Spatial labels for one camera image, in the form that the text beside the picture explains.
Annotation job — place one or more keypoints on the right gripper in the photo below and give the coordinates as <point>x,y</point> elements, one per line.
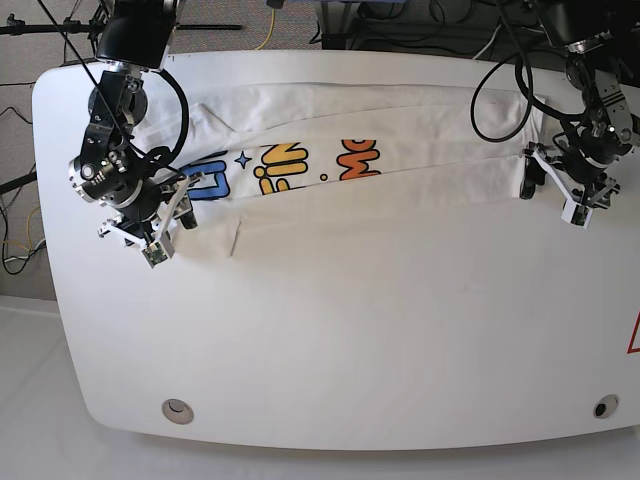
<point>147,218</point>

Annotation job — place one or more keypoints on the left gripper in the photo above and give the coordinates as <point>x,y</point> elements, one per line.
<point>574,176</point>

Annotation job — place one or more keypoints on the white printed T-shirt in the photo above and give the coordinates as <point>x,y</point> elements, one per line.
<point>280,155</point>

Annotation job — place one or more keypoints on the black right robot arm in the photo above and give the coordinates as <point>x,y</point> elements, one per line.
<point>109,166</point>

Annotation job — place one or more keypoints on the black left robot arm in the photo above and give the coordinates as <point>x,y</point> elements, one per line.
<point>599,44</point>

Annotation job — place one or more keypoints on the left table grommet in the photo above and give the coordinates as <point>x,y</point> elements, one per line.
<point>177,411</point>

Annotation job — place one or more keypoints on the table grommet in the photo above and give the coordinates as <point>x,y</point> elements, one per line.
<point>177,411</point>
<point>606,406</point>

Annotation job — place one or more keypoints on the red triangle sticker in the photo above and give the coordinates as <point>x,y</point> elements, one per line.
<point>634,343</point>

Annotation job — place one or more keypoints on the right table grommet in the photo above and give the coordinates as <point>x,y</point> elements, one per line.
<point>606,406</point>

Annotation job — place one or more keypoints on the black tripod stand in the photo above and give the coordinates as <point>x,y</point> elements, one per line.
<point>50,27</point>

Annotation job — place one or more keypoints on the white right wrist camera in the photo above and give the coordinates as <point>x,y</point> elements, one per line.
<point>158,252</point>

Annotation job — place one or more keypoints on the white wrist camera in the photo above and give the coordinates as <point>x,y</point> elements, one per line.
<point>158,252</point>
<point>576,214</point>

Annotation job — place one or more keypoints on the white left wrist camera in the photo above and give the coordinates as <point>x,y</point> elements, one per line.
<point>576,214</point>

